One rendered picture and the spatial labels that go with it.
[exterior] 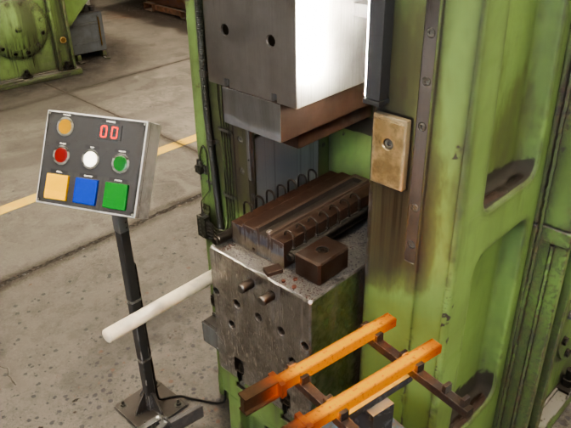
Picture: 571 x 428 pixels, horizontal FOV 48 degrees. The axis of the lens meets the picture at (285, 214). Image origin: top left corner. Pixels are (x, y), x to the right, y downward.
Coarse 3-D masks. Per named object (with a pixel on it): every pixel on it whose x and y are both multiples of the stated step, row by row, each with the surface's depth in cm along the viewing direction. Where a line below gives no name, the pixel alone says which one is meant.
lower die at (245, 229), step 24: (288, 192) 191; (312, 192) 189; (360, 192) 188; (264, 216) 177; (312, 216) 176; (336, 216) 178; (240, 240) 178; (264, 240) 170; (288, 240) 166; (288, 264) 169
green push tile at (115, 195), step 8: (112, 184) 185; (120, 184) 184; (104, 192) 186; (112, 192) 185; (120, 192) 184; (104, 200) 186; (112, 200) 185; (120, 200) 184; (112, 208) 185; (120, 208) 184
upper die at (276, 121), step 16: (224, 96) 159; (240, 96) 154; (256, 96) 151; (336, 96) 160; (352, 96) 165; (224, 112) 161; (240, 112) 157; (256, 112) 153; (272, 112) 149; (288, 112) 149; (304, 112) 153; (320, 112) 157; (336, 112) 162; (256, 128) 155; (272, 128) 151; (288, 128) 151; (304, 128) 155
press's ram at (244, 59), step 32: (224, 0) 146; (256, 0) 139; (288, 0) 132; (320, 0) 136; (352, 0) 144; (224, 32) 150; (256, 32) 142; (288, 32) 136; (320, 32) 140; (352, 32) 148; (224, 64) 154; (256, 64) 146; (288, 64) 139; (320, 64) 144; (352, 64) 152; (288, 96) 143; (320, 96) 147
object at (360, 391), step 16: (416, 352) 137; (432, 352) 137; (384, 368) 133; (400, 368) 133; (368, 384) 129; (384, 384) 130; (336, 400) 125; (352, 400) 125; (304, 416) 121; (320, 416) 122; (336, 416) 124
